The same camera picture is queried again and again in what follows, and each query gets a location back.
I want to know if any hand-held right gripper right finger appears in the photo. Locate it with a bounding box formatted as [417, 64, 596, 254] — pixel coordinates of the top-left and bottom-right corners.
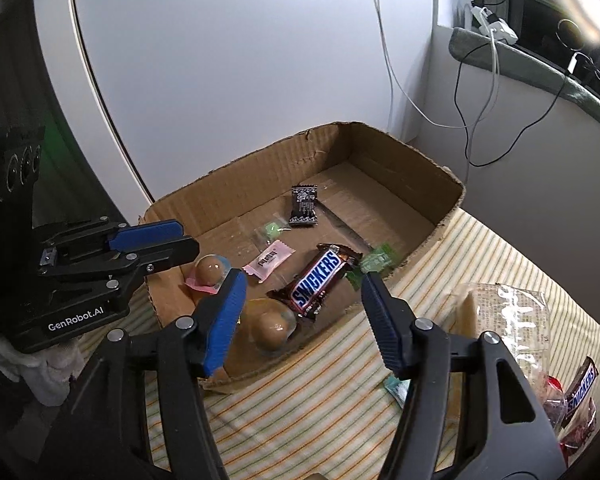
[361, 271, 568, 480]

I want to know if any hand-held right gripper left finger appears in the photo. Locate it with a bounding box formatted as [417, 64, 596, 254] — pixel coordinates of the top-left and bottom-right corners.
[55, 267, 248, 480]

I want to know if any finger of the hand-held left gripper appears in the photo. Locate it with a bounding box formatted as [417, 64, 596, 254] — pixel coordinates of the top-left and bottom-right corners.
[37, 236, 201, 281]
[42, 217, 185, 261]

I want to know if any jelly cup with pink lid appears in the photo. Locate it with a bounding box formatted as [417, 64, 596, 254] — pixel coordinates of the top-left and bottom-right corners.
[184, 255, 231, 295]

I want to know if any jelly cup with yellow lid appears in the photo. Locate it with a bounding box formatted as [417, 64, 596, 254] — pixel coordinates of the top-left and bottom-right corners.
[237, 297, 299, 358]

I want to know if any green snack packet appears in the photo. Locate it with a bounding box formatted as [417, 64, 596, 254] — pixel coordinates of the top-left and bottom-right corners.
[347, 242, 398, 288]

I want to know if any pink candy packet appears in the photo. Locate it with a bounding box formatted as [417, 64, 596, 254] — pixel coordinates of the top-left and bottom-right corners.
[243, 240, 294, 281]

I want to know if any brown chocolate bar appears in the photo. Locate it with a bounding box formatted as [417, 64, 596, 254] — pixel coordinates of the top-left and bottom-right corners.
[562, 356, 600, 413]
[266, 243, 362, 322]

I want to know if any small green candy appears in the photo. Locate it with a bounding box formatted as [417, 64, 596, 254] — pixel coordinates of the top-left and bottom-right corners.
[254, 220, 288, 247]

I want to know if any small black snack packet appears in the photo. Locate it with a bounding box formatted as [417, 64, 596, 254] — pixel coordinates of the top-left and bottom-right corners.
[289, 185, 321, 229]

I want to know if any brown cardboard box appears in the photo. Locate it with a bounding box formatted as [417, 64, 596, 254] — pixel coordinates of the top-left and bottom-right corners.
[139, 121, 467, 395]

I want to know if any person's left hand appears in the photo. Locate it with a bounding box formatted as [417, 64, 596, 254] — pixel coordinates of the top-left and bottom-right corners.
[0, 332, 83, 406]

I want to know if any teal snack packet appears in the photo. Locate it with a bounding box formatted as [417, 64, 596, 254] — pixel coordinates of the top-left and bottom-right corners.
[384, 377, 412, 408]

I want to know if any striped bed sheet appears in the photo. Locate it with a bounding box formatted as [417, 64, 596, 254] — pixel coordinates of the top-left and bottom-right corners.
[115, 207, 600, 480]

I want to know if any clear wrapped brown cake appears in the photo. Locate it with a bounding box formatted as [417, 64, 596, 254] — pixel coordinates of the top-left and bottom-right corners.
[447, 282, 551, 376]

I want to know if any white wardrobe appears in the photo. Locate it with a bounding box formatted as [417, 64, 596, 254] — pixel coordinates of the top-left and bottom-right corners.
[32, 0, 436, 201]

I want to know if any red snack packet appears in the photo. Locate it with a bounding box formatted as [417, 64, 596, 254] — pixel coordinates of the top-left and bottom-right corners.
[557, 400, 600, 456]

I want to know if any white power strip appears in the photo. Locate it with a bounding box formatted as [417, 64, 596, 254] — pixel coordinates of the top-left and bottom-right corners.
[470, 2, 520, 45]

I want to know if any black cable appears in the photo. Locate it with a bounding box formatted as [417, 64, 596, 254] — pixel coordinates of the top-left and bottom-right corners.
[454, 40, 581, 168]

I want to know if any long white cable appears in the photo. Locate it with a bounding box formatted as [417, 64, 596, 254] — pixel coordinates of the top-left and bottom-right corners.
[367, 0, 501, 128]

